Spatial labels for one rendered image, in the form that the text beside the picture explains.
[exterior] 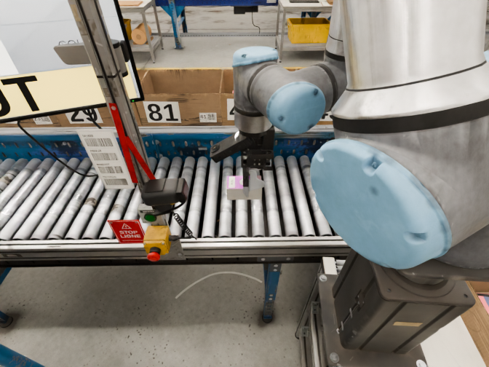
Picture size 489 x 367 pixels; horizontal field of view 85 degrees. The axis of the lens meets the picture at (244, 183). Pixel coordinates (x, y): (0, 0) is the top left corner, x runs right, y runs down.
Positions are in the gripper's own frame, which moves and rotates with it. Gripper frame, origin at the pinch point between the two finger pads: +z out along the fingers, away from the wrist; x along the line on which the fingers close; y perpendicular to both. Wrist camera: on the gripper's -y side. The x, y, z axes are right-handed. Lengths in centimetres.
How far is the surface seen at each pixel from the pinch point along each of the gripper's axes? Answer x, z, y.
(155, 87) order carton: 88, 9, -48
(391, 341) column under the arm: -35, 20, 36
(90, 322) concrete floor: 1, 105, -86
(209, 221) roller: 10.8, 29.8, -13.8
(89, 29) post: 0.4, -40.4, -29.0
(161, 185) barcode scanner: -3.9, -4.2, -22.2
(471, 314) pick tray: -27, 25, 64
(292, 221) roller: 10.7, 29.8, 19.0
